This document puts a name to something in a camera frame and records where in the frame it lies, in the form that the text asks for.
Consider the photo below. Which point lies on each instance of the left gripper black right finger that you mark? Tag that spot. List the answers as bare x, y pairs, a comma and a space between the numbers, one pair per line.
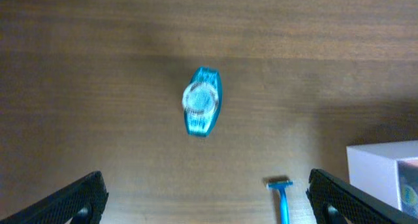
335, 201

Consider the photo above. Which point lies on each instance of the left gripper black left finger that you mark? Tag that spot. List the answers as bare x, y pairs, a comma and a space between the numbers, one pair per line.
82, 201

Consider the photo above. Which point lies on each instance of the teal mouthwash bottle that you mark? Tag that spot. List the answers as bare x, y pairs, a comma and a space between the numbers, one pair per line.
202, 101

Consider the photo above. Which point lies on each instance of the blue disposable razor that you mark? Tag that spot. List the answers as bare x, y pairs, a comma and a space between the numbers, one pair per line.
278, 188

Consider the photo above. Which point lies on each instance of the white cardboard box, brown inside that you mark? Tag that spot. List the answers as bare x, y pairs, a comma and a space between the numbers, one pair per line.
386, 171

